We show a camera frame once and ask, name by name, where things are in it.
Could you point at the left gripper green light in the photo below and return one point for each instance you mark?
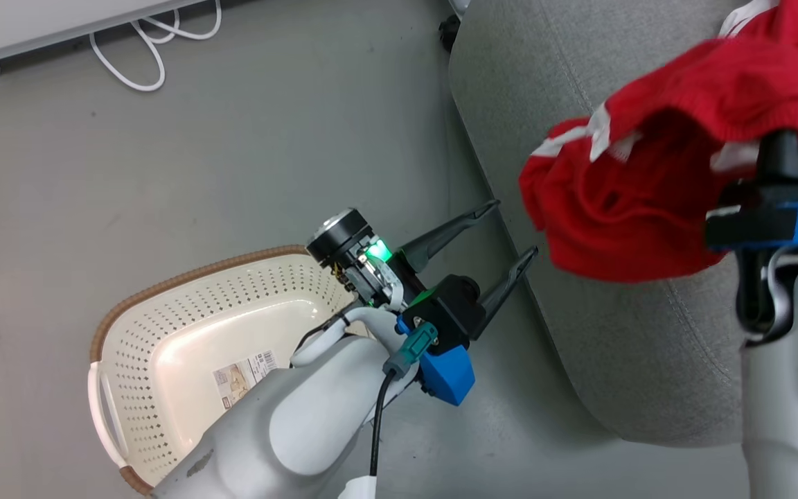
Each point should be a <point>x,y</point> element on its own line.
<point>354,253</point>

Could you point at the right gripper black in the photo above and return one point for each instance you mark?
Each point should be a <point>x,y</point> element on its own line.
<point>752,215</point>

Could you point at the red garment with white stripes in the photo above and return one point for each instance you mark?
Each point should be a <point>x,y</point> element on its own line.
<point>621,208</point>

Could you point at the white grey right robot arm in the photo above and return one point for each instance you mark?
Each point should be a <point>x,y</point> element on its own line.
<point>794,381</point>

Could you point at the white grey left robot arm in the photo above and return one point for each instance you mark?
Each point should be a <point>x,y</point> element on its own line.
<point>302,430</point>

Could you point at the printed sticker in basket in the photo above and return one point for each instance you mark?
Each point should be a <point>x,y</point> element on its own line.
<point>245,378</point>

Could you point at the cream perforated laundry basket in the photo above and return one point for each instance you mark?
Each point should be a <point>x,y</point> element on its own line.
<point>177,326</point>

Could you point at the grey fabric sofa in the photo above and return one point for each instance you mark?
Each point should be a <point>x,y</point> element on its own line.
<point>621,333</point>

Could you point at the small black caster wheel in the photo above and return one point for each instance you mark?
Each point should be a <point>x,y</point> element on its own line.
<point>449,31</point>

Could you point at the white table panel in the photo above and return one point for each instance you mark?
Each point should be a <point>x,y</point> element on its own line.
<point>39,28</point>

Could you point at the left wrist camera blue mount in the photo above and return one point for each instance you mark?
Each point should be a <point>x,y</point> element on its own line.
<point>451,333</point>

